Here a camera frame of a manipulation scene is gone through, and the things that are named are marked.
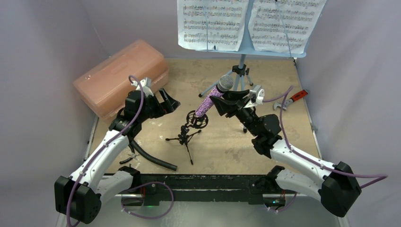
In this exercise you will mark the black microphone shock mount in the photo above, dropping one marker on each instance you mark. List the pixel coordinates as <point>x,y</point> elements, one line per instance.
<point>193,125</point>

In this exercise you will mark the black foam tube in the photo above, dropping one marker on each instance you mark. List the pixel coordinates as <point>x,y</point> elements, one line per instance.
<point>134,145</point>

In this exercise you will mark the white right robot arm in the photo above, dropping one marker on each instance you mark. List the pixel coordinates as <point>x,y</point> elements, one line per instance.
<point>334,185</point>

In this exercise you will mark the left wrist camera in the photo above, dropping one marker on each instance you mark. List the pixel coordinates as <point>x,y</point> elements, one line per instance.
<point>143,85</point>

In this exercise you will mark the red handled wrench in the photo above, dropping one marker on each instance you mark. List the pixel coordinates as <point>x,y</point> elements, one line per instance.
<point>292,99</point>

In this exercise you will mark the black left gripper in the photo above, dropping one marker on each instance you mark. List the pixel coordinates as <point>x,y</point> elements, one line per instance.
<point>169,105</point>

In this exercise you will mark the black pliers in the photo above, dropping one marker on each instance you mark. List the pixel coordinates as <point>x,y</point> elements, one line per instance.
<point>133,155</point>

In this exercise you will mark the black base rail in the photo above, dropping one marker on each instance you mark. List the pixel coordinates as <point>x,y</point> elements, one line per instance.
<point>252,189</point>

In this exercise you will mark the purple glitter microphone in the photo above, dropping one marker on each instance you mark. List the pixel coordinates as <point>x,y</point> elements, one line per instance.
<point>224,84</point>

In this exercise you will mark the light blue music stand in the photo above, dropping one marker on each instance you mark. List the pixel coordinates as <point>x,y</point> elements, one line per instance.
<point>241,71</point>

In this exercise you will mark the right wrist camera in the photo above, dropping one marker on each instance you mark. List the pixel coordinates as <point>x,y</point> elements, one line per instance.
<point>256,96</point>

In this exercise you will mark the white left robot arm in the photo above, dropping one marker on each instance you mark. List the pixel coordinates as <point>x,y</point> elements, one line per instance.
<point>81,195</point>

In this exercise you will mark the translucent pink storage box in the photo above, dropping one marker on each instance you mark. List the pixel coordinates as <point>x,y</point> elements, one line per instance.
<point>105,87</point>

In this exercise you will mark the sheet music page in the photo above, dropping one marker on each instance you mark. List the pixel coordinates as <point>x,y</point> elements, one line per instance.
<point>283,26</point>
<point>211,25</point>

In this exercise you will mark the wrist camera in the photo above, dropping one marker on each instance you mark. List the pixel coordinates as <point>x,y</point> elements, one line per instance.
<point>256,96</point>
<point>143,85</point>

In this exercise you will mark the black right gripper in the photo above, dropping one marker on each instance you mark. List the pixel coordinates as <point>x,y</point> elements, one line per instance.
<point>236,104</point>

